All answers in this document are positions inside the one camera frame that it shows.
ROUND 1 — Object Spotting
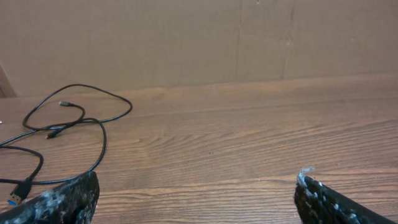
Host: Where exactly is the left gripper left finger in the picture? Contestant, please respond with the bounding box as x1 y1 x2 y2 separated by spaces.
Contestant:
1 171 100 224

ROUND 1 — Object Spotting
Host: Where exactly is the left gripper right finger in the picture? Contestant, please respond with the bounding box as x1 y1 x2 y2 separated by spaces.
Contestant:
294 167 396 224

